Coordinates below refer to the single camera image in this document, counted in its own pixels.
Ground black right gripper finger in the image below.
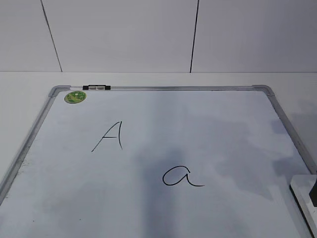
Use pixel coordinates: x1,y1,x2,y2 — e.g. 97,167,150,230
309,180,317,207

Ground white board eraser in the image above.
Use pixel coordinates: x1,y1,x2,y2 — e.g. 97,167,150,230
289,175,317,238

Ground black and silver board clip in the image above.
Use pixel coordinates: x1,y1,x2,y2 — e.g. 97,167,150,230
82,85,111,91

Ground round green sticker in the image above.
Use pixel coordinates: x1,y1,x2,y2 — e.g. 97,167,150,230
64,91,87,104

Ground white board with grey frame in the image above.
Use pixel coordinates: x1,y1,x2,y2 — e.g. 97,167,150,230
0,85,317,238

